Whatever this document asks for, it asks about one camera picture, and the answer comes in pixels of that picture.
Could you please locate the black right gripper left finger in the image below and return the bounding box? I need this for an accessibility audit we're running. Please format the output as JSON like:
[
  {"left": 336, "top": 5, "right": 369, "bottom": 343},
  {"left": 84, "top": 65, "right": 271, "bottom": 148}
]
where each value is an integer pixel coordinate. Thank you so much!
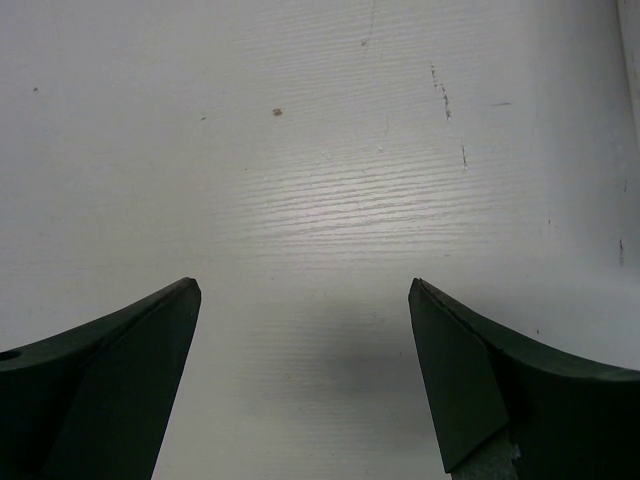
[{"left": 1, "top": 278, "right": 201, "bottom": 480}]

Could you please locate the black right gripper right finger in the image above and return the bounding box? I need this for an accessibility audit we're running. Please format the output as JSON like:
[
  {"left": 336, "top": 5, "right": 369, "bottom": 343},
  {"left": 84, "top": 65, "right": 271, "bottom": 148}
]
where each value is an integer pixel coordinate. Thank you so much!
[{"left": 408, "top": 279, "right": 639, "bottom": 479}]

